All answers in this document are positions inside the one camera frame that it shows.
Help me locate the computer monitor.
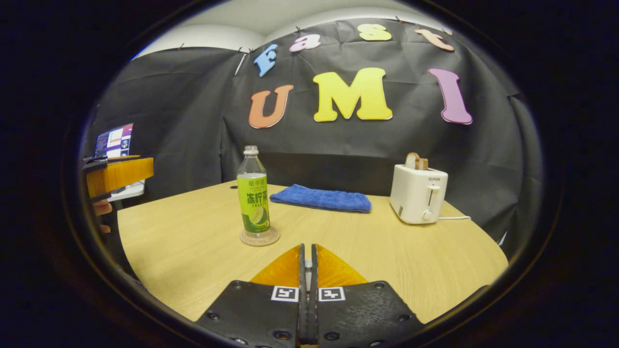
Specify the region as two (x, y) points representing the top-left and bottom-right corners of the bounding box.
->
(94, 123), (135, 160)

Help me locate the blue towel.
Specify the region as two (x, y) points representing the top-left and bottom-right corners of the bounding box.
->
(269, 183), (372, 214)

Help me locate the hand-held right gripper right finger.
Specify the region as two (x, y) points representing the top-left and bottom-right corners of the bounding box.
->
(309, 244), (424, 347)

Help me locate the white toaster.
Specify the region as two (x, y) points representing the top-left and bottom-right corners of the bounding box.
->
(389, 163), (449, 225)

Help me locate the white power strip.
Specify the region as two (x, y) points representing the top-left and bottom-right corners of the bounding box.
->
(107, 180), (146, 203)

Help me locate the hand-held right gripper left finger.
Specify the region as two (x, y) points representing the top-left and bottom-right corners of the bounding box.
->
(195, 244), (308, 347)

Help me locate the green label water bottle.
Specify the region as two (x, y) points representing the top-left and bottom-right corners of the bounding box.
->
(236, 145), (272, 238)

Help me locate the bread slice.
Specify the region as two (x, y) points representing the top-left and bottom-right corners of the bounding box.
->
(405, 152), (429, 171)

